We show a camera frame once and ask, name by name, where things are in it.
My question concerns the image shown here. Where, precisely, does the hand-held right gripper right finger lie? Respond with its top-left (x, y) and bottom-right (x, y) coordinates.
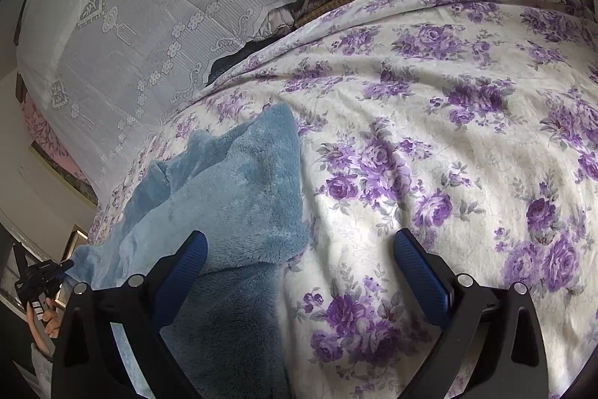
top-left (393, 228), bottom-right (549, 399)

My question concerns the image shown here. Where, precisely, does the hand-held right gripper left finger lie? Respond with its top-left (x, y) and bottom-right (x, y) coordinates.
top-left (50, 231), bottom-right (209, 399)

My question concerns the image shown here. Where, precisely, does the blue fleece garment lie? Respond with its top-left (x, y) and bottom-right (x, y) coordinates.
top-left (75, 102), bottom-right (311, 399)

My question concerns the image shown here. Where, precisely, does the person's left forearm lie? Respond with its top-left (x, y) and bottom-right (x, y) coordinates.
top-left (30, 342), bottom-right (54, 378)

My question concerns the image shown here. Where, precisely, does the person's left hand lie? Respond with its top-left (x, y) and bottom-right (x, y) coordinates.
top-left (25, 300), bottom-right (62, 357)

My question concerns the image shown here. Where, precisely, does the wooden bedside cabinet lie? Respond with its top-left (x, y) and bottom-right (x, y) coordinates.
top-left (55, 225), bottom-right (89, 309)

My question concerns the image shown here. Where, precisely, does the purple floral bedsheet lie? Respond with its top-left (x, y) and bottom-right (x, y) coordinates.
top-left (86, 0), bottom-right (598, 399)

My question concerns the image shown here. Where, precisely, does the pink floral cloth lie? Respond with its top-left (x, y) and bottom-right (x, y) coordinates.
top-left (22, 93), bottom-right (90, 185)

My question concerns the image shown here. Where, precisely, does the white lace cover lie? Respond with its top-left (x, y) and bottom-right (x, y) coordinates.
top-left (16, 0), bottom-right (384, 206)

